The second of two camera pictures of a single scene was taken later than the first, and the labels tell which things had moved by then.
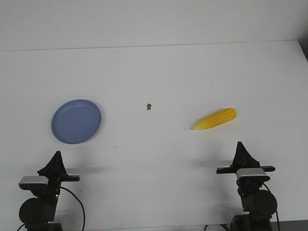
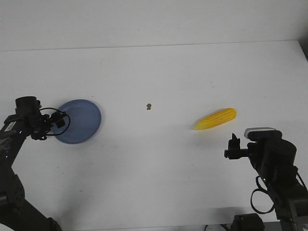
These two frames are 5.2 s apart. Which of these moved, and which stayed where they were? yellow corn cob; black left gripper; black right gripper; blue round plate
Moved: black right gripper; black left gripper
Stayed: blue round plate; yellow corn cob
